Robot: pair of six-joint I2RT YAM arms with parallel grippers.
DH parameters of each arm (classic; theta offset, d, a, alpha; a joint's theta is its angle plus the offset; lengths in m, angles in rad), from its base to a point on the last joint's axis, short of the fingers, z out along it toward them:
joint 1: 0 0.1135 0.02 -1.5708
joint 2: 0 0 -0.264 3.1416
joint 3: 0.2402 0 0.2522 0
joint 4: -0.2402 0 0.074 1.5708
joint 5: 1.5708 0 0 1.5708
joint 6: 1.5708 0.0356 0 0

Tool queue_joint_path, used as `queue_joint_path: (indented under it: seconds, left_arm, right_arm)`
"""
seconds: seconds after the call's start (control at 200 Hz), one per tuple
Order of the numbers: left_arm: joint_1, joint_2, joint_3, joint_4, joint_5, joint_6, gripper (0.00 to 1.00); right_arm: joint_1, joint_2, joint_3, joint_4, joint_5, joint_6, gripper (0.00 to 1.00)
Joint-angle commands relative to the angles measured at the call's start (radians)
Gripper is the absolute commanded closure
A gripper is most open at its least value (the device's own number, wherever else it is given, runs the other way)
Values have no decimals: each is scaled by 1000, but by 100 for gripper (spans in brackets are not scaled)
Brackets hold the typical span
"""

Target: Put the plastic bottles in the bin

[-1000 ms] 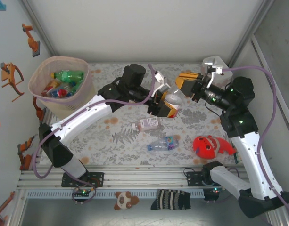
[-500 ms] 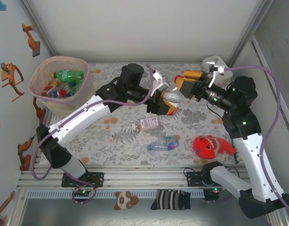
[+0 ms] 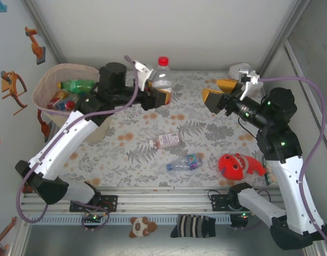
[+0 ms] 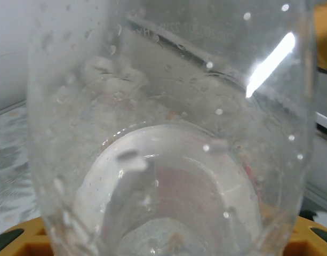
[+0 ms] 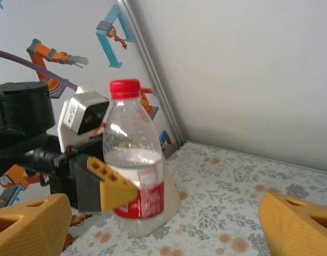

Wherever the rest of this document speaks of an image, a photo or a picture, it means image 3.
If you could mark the brown white panda plush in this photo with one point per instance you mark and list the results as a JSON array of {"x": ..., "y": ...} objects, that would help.
[{"x": 139, "y": 226}]

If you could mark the orange curved wall model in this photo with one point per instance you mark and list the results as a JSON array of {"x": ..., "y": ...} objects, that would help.
[{"x": 8, "y": 85}]

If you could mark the clear bottle colourful label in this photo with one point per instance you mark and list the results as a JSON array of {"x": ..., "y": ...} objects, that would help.
[{"x": 184, "y": 162}]

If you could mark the aluminium frame post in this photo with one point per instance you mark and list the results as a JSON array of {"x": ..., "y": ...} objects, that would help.
[
  {"x": 283, "y": 32},
  {"x": 43, "y": 29}
]

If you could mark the red shark plush toy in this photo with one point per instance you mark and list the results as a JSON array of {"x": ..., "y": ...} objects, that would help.
[{"x": 232, "y": 166}]

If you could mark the pink mesh bin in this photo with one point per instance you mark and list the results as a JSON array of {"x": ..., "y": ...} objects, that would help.
[{"x": 100, "y": 133}]

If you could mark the blue wall model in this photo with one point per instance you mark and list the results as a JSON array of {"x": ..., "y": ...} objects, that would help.
[{"x": 2, "y": 6}]

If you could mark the pastel patterned cloth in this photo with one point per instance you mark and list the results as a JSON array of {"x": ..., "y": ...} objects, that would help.
[{"x": 270, "y": 170}]

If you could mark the small circuit board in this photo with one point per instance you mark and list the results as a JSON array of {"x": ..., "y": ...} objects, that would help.
[
  {"x": 239, "y": 220},
  {"x": 92, "y": 219}
]

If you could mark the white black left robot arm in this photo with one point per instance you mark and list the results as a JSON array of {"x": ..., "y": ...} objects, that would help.
[{"x": 59, "y": 144}]

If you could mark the white pink tissue box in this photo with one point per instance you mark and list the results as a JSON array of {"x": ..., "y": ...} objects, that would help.
[{"x": 236, "y": 70}]

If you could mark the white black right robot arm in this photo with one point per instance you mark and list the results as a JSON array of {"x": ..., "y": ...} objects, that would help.
[{"x": 294, "y": 192}]

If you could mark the green bottle yellow cap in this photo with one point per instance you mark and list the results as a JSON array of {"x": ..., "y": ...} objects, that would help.
[{"x": 78, "y": 84}]

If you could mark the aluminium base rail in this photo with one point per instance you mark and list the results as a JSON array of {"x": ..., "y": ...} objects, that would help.
[{"x": 163, "y": 204}]

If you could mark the bottle pink purple label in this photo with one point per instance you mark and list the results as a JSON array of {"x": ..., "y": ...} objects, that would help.
[{"x": 167, "y": 139}]

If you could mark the floral tablecloth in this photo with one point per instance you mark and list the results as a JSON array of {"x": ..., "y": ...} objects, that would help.
[{"x": 99, "y": 160}]

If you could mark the black white striped sock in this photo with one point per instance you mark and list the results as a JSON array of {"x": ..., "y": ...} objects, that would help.
[{"x": 192, "y": 226}]

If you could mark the clear bottle red cap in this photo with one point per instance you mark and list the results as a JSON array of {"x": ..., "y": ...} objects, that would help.
[{"x": 162, "y": 77}]

